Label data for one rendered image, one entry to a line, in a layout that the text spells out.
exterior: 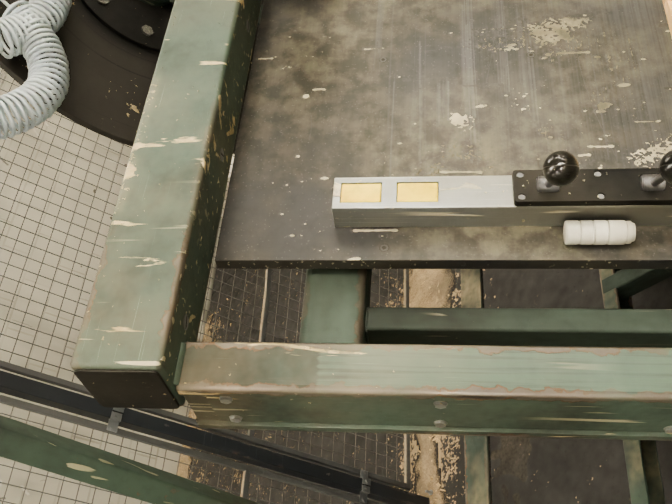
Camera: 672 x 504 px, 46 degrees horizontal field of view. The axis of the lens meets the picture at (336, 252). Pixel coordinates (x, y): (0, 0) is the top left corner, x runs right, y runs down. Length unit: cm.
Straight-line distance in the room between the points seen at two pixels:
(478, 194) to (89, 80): 82
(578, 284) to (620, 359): 219
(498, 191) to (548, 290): 218
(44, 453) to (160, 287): 43
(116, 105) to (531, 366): 96
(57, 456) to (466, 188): 69
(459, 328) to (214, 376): 31
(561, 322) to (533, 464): 198
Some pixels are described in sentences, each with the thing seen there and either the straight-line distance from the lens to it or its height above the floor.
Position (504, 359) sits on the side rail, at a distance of 85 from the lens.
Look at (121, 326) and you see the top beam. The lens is 87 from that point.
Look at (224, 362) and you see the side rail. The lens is 88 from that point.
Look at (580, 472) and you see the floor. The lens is 280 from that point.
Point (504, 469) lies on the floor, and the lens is 306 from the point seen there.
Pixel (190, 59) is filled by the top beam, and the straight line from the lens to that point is 112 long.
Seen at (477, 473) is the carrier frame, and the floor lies 78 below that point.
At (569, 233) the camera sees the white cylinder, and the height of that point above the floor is 141.
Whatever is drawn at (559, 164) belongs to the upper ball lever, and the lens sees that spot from 87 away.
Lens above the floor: 203
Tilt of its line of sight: 25 degrees down
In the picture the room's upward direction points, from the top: 66 degrees counter-clockwise
